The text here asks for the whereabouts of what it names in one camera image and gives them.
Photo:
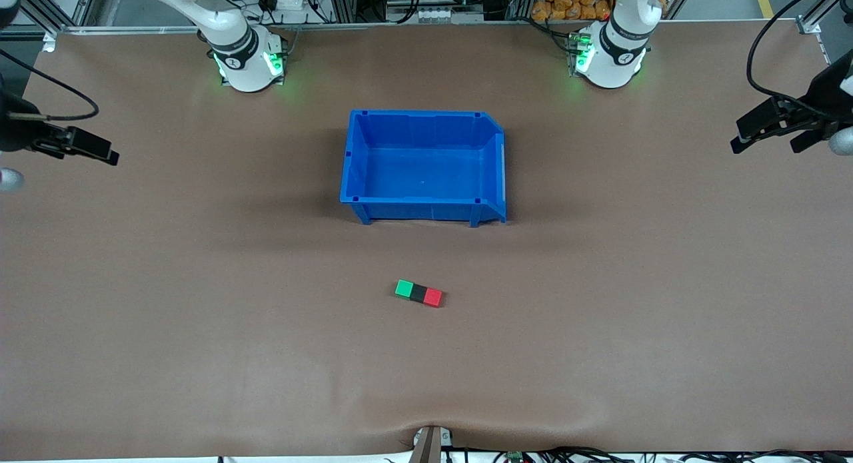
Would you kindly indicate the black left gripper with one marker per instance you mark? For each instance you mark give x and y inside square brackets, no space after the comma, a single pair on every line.
[825,93]

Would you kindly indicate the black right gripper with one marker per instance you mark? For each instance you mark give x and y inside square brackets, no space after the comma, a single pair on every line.
[14,131]

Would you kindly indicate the green cube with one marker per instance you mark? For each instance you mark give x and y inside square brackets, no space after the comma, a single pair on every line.
[404,288]

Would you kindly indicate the black cube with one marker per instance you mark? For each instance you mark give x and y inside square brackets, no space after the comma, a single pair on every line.
[418,293]

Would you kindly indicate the red cube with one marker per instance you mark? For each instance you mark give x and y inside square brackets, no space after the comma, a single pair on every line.
[434,298]

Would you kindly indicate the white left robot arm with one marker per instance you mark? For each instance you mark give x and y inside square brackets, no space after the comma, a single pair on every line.
[610,63]

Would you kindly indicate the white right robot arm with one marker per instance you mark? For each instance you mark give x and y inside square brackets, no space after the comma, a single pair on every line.
[246,63]

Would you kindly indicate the bag of orange items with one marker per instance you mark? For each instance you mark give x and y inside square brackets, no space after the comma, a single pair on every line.
[566,3]

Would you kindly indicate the white power strip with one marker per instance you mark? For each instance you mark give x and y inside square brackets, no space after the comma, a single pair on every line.
[290,2]

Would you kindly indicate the brown table mat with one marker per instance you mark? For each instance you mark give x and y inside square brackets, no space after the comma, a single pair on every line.
[200,383]

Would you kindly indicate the blue plastic storage bin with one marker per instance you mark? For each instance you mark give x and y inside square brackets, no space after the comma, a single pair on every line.
[423,170]

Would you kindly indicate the small green circuit board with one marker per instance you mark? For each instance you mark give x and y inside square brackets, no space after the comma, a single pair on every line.
[514,457]

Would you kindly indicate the metal table clamp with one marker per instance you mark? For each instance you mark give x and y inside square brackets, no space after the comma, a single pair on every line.
[430,443]

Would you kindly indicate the white corner bracket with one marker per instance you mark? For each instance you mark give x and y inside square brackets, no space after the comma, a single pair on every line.
[49,43]

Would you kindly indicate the aluminium frame post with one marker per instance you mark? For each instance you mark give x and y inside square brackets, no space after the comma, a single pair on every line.
[40,10]
[814,21]

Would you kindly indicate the aluminium table edge rail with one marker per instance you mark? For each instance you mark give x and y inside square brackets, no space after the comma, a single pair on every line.
[433,24]

